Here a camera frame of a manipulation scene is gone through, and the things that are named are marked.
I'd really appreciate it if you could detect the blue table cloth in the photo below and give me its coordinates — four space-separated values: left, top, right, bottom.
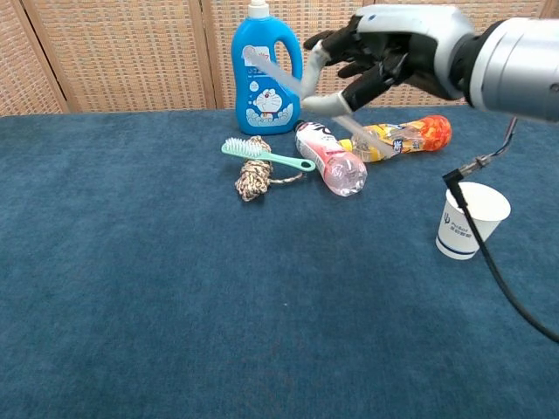
0 106 559 419

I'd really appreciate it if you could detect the white round container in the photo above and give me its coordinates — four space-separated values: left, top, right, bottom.
435 182 512 261

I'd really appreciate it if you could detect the blue detergent pump bottle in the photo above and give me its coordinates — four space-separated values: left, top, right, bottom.
230 0 305 136

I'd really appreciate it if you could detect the black cable with connector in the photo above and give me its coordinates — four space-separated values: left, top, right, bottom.
442 116 559 344

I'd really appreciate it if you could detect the woven rattan folding screen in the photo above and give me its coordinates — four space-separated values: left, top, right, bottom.
0 0 559 117

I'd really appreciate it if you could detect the pink white plastic drink bottle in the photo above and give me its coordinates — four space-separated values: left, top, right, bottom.
294 120 369 198

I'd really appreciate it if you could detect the transparent plastic straw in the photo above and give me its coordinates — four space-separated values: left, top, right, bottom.
250 53 397 159

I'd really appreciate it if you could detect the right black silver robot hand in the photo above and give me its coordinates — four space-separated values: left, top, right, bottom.
301 3 475 116

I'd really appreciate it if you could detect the teal plastic brush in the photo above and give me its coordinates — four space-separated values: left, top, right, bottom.
220 136 317 173

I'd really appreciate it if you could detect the orange yellow plastic drink bottle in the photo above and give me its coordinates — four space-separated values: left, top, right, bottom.
338 114 453 164

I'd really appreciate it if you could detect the beige braided rope bundle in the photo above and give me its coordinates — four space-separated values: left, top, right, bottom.
234 134 304 203

